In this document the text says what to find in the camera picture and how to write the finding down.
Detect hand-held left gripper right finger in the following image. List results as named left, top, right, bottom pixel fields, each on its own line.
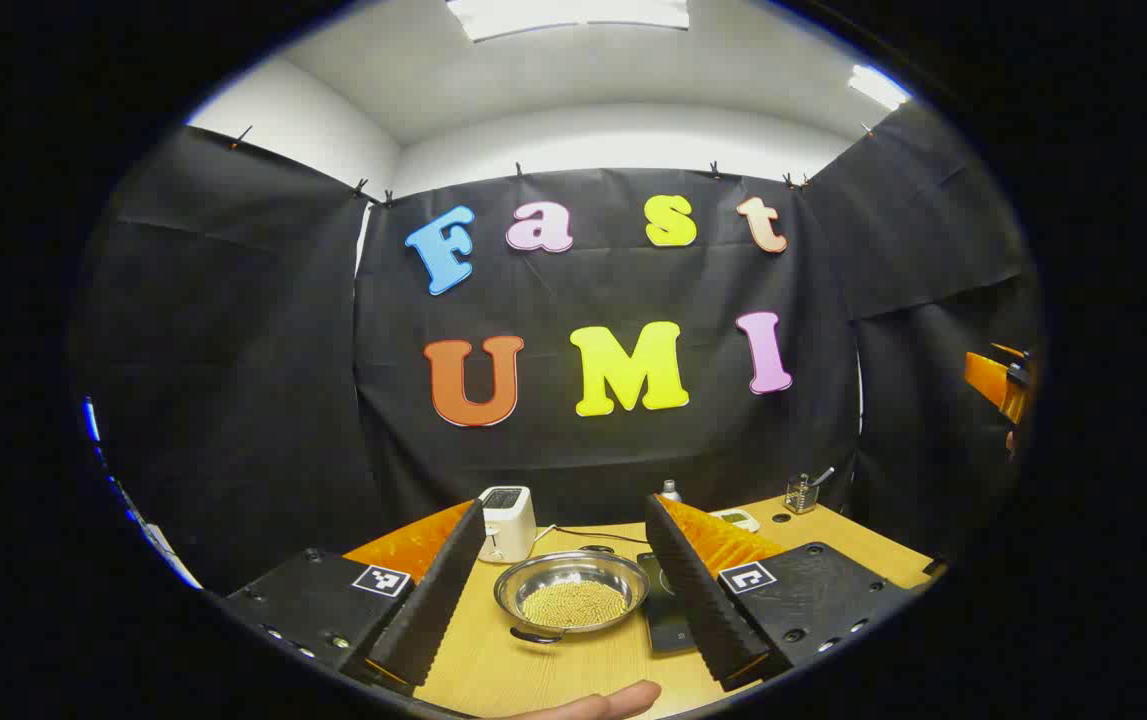
left=644, top=493, right=919, bottom=693

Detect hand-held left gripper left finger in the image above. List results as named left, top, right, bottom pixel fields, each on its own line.
left=223, top=498, right=487, bottom=691

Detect black induction cooktop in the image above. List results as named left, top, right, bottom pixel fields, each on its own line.
left=636, top=552, right=699, bottom=656

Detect stainless steel pot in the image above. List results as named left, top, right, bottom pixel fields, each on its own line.
left=493, top=550, right=650, bottom=644

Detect pile of yellow soybeans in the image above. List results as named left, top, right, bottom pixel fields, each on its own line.
left=521, top=581, right=627, bottom=629

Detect white toaster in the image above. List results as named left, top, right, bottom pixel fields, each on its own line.
left=478, top=486, right=538, bottom=564

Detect small ceiling light panel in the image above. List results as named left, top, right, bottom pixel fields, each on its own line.
left=848, top=64, right=911, bottom=111

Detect large ceiling light panel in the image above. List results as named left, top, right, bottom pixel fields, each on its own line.
left=446, top=0, right=691, bottom=43

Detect black power cable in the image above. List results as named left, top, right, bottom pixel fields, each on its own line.
left=533, top=523, right=649, bottom=546

